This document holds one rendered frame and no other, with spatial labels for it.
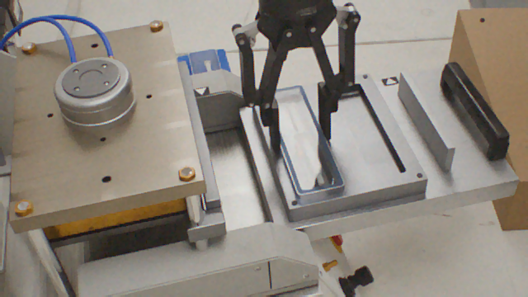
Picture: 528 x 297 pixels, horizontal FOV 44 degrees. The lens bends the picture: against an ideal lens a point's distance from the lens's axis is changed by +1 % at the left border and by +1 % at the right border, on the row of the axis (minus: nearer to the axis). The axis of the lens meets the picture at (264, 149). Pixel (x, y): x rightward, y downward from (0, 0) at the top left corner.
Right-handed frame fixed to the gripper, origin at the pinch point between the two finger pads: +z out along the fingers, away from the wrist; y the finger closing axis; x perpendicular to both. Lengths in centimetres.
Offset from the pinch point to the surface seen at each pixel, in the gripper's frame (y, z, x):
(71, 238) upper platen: -27.2, -0.1, -10.5
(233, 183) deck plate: -8.8, 9.9, 0.9
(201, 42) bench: -6, 28, 57
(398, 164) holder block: 10.4, 4.9, -6.1
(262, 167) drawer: -5.1, 6.0, -1.1
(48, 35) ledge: -36, 23, 63
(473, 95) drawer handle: 22.5, 2.2, 0.0
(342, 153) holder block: 4.3, 3.5, -3.6
